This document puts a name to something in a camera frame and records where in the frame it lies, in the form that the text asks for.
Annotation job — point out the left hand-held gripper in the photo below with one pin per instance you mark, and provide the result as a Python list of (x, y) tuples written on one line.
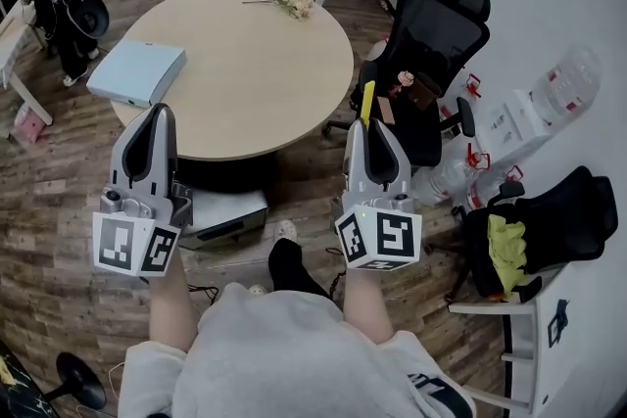
[(117, 242)]

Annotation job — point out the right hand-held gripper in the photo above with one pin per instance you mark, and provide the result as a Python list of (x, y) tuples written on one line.
[(392, 235)]

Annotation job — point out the yellow utility knife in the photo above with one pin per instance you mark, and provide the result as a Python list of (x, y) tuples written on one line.
[(367, 100)]

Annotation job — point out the person's right forearm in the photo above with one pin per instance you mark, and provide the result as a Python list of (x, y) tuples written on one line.
[(365, 303)]

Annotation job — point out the person's left forearm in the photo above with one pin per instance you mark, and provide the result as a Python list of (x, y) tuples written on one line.
[(169, 308)]

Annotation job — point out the pink phone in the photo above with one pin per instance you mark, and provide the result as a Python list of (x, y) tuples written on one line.
[(387, 109)]

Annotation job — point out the light blue flat box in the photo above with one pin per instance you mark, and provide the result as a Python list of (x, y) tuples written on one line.
[(137, 71)]

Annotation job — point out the brown leather pouch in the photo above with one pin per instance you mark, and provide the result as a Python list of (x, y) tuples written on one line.
[(423, 90)]

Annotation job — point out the silver metal case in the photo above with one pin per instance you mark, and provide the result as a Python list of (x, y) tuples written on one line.
[(225, 213)]

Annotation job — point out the pink box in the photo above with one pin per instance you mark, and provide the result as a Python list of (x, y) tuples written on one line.
[(28, 125)]

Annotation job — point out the round wooden table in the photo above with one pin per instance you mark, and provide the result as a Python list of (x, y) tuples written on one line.
[(245, 78)]

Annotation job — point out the person's black trouser leg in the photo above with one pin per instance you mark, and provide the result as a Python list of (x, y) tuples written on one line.
[(291, 269)]

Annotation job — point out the white cardboard carton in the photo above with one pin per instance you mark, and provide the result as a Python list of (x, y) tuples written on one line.
[(514, 125)]

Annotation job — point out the black mesh office chair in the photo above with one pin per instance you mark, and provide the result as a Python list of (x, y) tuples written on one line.
[(436, 34)]

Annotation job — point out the yellow-green cloth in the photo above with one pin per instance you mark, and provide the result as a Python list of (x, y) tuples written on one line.
[(507, 249)]

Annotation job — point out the white desk with legs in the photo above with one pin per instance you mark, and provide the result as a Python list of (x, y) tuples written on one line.
[(12, 44)]

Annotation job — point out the dried flower bouquet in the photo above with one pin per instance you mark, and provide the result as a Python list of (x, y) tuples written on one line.
[(296, 4)]

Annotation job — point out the black padded office chair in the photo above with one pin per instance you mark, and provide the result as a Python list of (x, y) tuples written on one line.
[(568, 220)]

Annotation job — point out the large clear water jug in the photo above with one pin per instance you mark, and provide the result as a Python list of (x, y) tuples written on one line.
[(568, 83)]

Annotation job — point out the person's grey sweater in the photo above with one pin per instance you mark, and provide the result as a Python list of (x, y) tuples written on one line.
[(274, 357)]

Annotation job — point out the black round stool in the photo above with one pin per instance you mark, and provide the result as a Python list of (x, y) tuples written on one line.
[(78, 379)]

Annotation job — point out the white desk with shelf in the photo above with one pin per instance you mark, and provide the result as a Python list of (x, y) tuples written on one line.
[(588, 333)]

